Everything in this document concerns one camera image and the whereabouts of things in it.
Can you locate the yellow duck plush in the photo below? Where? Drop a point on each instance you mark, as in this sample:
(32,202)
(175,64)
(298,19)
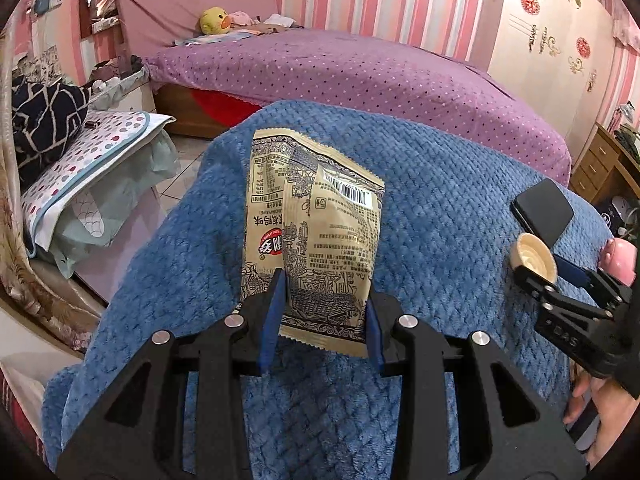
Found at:
(215,21)

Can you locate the mint green cloth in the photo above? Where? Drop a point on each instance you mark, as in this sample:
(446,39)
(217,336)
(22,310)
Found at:
(115,200)

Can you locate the blue quilted blanket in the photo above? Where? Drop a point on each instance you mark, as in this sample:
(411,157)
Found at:
(450,240)

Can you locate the beige snack packet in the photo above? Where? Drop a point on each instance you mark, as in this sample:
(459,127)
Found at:
(320,220)

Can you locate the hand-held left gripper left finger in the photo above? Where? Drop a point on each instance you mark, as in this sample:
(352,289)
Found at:
(270,330)

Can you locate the dark printed box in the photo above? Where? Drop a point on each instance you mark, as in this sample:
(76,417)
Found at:
(612,212)

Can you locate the black phone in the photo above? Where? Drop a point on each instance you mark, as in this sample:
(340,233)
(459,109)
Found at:
(542,210)

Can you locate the white power strip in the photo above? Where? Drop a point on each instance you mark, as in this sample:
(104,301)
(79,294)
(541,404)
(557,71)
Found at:
(106,24)

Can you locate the navy patterned pillow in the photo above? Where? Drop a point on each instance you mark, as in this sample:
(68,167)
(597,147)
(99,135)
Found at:
(47,120)

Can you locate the pink cloth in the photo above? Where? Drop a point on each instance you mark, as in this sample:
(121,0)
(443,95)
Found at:
(242,19)

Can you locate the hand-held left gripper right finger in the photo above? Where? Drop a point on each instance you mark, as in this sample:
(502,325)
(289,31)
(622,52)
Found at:
(376,340)

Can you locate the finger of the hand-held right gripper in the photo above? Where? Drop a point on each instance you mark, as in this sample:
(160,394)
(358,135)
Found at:
(572,271)
(545,292)

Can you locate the wooden desk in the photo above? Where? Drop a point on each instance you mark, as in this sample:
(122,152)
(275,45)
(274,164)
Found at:
(595,165)

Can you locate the white cloth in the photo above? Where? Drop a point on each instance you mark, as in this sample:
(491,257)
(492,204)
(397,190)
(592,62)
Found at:
(277,21)

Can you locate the purple dotted bed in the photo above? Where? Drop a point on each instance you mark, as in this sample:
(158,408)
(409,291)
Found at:
(350,70)

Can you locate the pink padded headboard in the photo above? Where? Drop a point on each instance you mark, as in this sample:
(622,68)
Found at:
(165,10)

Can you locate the cream round lid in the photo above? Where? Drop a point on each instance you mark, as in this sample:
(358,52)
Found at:
(532,257)

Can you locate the person's right hand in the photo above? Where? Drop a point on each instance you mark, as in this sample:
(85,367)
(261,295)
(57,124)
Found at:
(610,420)

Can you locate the polka dot cushion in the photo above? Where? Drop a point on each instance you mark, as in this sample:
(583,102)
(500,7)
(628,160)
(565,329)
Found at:
(100,145)

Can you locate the pink mug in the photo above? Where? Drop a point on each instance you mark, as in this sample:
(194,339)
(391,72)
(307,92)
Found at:
(620,260)

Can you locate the white wardrobe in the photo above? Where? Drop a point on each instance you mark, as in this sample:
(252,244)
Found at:
(540,60)

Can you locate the wall socket panel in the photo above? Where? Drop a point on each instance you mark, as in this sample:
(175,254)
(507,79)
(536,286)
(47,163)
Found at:
(47,1)

